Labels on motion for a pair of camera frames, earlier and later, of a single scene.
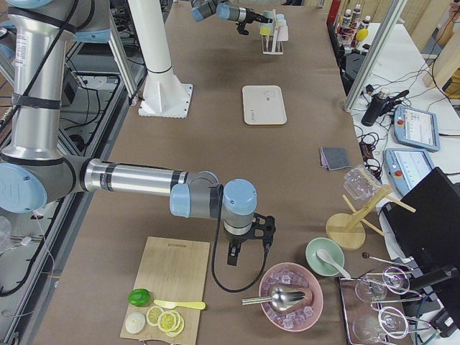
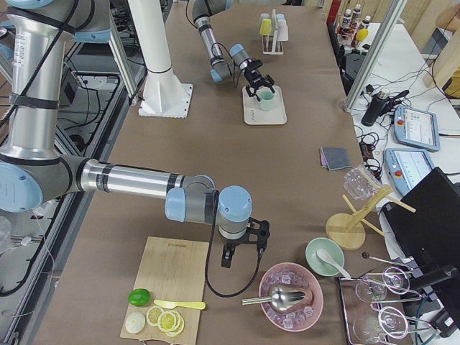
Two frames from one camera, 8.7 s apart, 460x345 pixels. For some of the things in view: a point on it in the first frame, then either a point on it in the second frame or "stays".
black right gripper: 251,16 -> 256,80
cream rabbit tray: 264,105 stays
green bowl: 319,267 stays
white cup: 280,19 stays
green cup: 268,14 -> 266,96
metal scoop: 280,297 stays
